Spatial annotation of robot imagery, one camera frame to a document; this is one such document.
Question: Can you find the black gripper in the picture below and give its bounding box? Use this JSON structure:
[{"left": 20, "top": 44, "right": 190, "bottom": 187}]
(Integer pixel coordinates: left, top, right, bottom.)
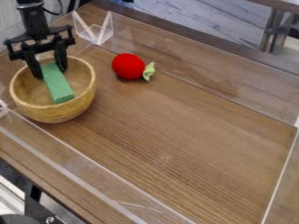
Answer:
[{"left": 4, "top": 24, "right": 76, "bottom": 80}]

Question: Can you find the green rectangular stick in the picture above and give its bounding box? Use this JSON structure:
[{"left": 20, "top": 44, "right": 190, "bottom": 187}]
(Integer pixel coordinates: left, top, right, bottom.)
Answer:
[{"left": 41, "top": 63, "right": 74, "bottom": 104}]

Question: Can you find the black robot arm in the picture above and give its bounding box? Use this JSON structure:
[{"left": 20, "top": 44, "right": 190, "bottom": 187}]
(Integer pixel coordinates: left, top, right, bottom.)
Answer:
[{"left": 4, "top": 0, "right": 76, "bottom": 80}]

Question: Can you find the brown wooden bowl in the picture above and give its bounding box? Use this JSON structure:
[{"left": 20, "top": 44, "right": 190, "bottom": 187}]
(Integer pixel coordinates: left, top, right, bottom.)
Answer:
[{"left": 9, "top": 56, "right": 96, "bottom": 123}]

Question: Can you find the red plush strawberry toy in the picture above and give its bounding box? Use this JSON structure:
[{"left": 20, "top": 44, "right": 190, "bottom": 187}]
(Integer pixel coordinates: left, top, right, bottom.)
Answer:
[{"left": 112, "top": 53, "right": 154, "bottom": 81}]

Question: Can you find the clear acrylic table guard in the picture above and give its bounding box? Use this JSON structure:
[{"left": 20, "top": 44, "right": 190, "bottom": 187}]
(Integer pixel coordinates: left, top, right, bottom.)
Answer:
[{"left": 0, "top": 101, "right": 194, "bottom": 224}]

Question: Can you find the black stand under table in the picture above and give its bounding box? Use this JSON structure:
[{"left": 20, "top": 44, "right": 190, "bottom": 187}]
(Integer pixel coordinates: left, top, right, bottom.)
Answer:
[{"left": 24, "top": 185, "right": 65, "bottom": 224}]

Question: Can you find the metal table leg background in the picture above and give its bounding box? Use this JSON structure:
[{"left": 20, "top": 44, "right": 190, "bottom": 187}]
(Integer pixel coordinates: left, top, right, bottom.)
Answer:
[{"left": 259, "top": 8, "right": 295, "bottom": 54}]

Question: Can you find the clear acrylic corner bracket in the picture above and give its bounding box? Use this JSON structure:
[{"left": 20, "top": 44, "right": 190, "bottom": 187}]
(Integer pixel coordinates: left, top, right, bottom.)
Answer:
[{"left": 70, "top": 11, "right": 113, "bottom": 46}]

